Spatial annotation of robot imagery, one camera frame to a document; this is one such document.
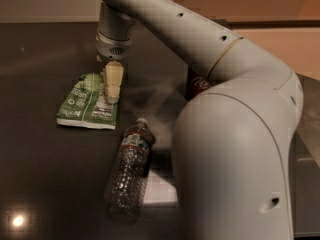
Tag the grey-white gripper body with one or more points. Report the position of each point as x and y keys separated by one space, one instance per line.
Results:
x=112 y=49

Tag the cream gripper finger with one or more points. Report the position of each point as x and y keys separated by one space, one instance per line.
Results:
x=113 y=75

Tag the green jalapeno chip bag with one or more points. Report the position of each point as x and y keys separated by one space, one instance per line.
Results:
x=86 y=105

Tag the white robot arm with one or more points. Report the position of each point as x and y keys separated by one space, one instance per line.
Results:
x=231 y=143

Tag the red Coca-Cola can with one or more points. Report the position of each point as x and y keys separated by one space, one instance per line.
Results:
x=195 y=84

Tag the clear plastic water bottle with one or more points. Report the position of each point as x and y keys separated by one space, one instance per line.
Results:
x=126 y=185

